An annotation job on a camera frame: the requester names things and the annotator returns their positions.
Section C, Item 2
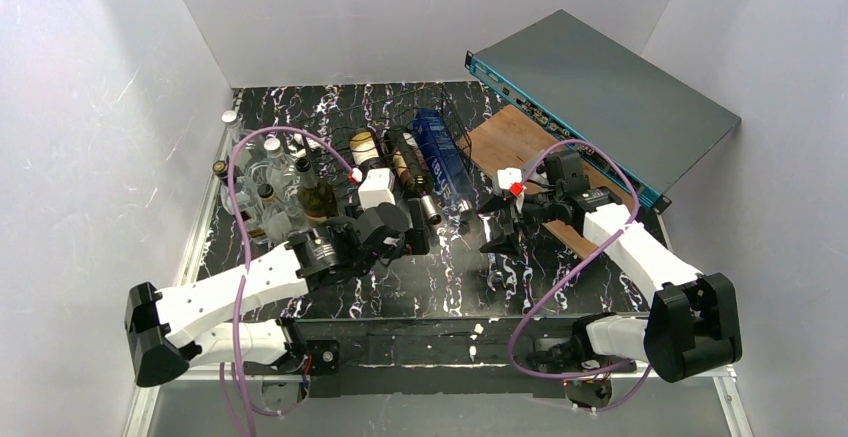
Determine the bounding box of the clear bottle gold label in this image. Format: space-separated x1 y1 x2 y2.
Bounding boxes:
212 160 266 241

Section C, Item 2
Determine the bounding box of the teal network switch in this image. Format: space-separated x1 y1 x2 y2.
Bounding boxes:
464 10 741 213

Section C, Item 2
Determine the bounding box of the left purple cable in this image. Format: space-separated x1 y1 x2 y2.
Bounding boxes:
218 126 362 437

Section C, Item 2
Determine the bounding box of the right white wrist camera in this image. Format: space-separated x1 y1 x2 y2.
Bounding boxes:
493 167 526 212

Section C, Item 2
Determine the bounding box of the brown wooden board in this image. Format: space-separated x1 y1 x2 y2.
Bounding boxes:
469 106 640 259

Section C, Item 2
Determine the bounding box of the black wire wine rack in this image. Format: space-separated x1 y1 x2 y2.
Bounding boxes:
300 84 476 219

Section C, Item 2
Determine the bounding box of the clear bottle dark label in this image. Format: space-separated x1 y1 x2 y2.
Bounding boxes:
258 137 299 200

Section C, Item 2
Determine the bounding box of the blue label clear bottle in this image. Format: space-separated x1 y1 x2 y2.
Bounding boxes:
412 109 476 222

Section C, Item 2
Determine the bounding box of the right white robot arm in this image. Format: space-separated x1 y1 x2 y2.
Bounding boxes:
479 150 743 383

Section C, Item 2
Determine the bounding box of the purple cable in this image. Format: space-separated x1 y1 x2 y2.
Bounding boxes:
508 139 654 415
218 126 362 437

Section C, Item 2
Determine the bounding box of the clear bottle brown neck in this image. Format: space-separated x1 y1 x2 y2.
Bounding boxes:
257 183 307 244

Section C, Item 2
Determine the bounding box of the dark wine bottle silver cap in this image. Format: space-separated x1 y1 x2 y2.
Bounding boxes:
295 157 339 226

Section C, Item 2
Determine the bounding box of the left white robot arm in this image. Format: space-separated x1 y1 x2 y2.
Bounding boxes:
124 198 430 388

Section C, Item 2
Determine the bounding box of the silver combination wrench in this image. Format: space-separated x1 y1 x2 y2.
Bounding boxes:
486 253 504 292

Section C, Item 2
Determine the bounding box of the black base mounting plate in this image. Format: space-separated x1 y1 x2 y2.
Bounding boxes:
218 314 677 399

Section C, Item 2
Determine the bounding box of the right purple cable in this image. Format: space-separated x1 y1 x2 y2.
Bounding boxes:
508 139 654 415

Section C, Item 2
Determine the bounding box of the dark wine bottle gold cap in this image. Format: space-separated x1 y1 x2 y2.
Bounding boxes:
349 129 385 176

